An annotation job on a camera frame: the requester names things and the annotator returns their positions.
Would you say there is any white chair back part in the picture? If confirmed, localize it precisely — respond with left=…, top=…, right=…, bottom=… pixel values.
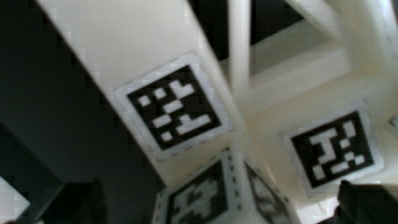
left=38, top=0, right=398, bottom=224

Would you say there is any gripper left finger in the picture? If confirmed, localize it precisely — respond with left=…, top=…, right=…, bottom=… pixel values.
left=15, top=179, right=109, bottom=224

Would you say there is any white tagged cube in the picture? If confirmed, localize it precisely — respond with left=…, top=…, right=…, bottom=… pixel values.
left=151, top=147, right=301, bottom=224

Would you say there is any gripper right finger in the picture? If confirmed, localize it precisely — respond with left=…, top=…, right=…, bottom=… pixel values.
left=334, top=181, right=398, bottom=224

